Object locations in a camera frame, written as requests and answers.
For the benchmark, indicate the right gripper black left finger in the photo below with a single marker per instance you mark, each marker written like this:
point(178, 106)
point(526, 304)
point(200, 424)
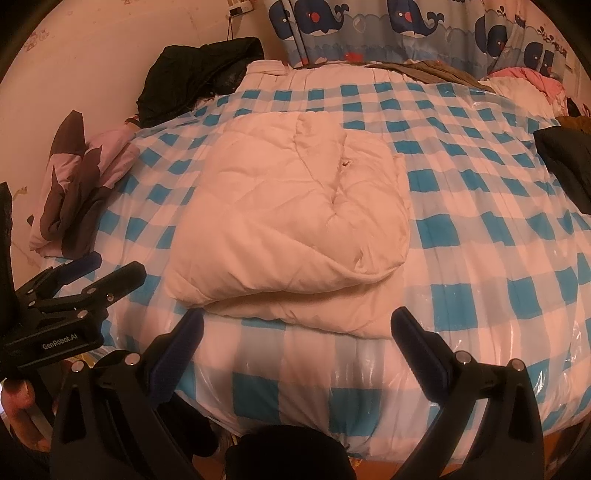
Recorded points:
point(107, 425)

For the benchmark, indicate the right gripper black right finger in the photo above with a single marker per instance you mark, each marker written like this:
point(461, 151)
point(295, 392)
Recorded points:
point(509, 442)

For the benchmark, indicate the white quilted jacket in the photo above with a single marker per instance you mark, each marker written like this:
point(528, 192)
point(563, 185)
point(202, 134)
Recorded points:
point(299, 219)

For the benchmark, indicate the person's left hand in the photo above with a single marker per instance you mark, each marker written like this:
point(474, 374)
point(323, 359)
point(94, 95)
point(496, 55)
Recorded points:
point(17, 398)

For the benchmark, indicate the pink brown bedding pile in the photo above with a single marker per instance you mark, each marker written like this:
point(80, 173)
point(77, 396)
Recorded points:
point(79, 178)

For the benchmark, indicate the white padded headboard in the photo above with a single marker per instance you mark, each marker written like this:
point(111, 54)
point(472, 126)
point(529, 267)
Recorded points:
point(93, 57)

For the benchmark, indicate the black jacket by headboard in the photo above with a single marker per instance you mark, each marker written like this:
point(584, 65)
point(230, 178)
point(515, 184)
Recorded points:
point(183, 75)

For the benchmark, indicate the dark garment right side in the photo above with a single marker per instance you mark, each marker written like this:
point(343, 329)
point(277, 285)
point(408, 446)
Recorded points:
point(566, 152)

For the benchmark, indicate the pink garment at bed corner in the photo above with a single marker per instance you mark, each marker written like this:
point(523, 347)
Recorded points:
point(536, 94)

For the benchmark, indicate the brown knitted garment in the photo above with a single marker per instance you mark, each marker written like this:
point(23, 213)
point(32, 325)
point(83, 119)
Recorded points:
point(433, 72)

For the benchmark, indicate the whale print curtain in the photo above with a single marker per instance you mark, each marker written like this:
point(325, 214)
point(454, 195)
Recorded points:
point(478, 37)

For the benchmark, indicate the wall power socket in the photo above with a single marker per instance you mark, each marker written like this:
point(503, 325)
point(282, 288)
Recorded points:
point(238, 8)

